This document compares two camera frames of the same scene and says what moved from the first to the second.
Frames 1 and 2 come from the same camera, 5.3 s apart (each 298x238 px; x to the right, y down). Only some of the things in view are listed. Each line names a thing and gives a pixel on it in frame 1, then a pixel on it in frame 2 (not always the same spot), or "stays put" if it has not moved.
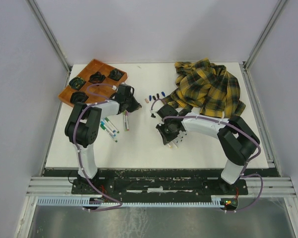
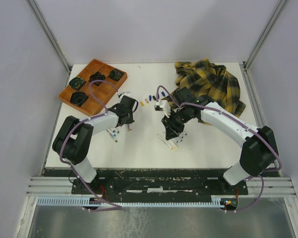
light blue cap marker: x=110 y=130 stays put
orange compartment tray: x=96 y=85 stays put
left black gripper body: x=131 y=103 → x=130 y=119
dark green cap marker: x=109 y=133 stays put
